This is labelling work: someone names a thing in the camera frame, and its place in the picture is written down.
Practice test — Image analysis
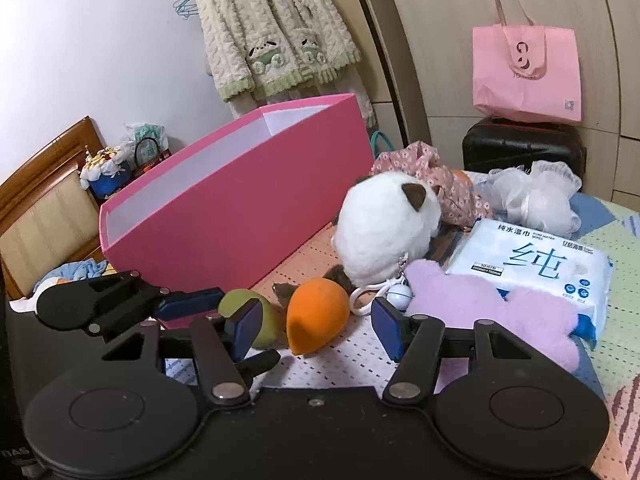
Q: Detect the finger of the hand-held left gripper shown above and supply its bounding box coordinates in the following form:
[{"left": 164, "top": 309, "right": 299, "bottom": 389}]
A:
[
  {"left": 87, "top": 270, "right": 226, "bottom": 337},
  {"left": 235, "top": 349, "right": 282, "bottom": 378}
]

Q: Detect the pink floral cloth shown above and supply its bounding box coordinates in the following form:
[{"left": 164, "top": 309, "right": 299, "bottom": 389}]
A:
[{"left": 371, "top": 141, "right": 493, "bottom": 233}]

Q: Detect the wooden padded headboard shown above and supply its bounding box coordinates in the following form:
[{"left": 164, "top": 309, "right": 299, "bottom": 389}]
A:
[{"left": 0, "top": 116, "right": 108, "bottom": 301}]

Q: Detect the white plush cat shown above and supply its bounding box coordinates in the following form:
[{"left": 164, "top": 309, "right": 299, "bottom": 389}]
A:
[{"left": 272, "top": 170, "right": 443, "bottom": 317}]

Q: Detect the beige wardrobe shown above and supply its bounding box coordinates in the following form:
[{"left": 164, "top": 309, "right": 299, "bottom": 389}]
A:
[{"left": 345, "top": 0, "right": 640, "bottom": 206}]

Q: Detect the pink tote bag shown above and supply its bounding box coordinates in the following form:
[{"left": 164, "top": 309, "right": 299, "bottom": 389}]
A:
[{"left": 472, "top": 0, "right": 583, "bottom": 126}]

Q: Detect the blue towel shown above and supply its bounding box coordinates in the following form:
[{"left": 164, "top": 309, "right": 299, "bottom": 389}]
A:
[{"left": 32, "top": 259, "right": 118, "bottom": 292}]

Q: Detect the flower bouquet in blue pot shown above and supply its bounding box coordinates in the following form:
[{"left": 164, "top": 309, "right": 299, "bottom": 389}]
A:
[{"left": 80, "top": 145, "right": 135, "bottom": 206}]

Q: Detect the black suitcase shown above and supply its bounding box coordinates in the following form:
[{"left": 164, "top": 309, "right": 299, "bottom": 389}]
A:
[{"left": 461, "top": 116, "right": 587, "bottom": 192}]

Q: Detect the teal bag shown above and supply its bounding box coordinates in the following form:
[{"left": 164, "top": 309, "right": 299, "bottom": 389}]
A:
[{"left": 369, "top": 131, "right": 396, "bottom": 163}]

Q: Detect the white wet wipes pack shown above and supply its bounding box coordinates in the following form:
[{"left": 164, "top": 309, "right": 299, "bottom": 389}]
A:
[{"left": 444, "top": 218, "right": 614, "bottom": 351}]

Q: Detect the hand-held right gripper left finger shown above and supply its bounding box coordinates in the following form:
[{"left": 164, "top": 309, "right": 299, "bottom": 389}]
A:
[{"left": 101, "top": 297, "right": 265, "bottom": 407}]

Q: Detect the pink cardboard storage box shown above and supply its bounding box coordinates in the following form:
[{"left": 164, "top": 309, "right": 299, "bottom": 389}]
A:
[{"left": 98, "top": 93, "right": 373, "bottom": 293}]

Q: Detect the green makeup sponge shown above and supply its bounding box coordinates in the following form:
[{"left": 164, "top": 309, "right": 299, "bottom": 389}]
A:
[{"left": 218, "top": 288, "right": 279, "bottom": 351}]

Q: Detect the purple plush toy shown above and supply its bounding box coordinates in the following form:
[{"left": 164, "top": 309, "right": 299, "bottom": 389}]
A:
[{"left": 403, "top": 259, "right": 581, "bottom": 373}]

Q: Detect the orange makeup sponge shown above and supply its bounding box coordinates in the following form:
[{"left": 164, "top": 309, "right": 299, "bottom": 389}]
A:
[{"left": 285, "top": 279, "right": 351, "bottom": 357}]

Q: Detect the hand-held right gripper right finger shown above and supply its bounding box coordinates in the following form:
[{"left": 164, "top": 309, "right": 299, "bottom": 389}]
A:
[{"left": 371, "top": 296, "right": 535, "bottom": 406}]

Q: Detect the cream fleece jacket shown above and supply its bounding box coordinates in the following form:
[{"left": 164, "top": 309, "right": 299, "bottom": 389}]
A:
[{"left": 191, "top": 0, "right": 377, "bottom": 128}]

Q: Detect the dark handled basket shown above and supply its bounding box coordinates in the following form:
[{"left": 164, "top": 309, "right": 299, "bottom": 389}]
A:
[{"left": 131, "top": 136, "right": 168, "bottom": 177}]

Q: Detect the white mesh bath pouf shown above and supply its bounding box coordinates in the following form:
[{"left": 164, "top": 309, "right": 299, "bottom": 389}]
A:
[{"left": 482, "top": 160, "right": 585, "bottom": 241}]

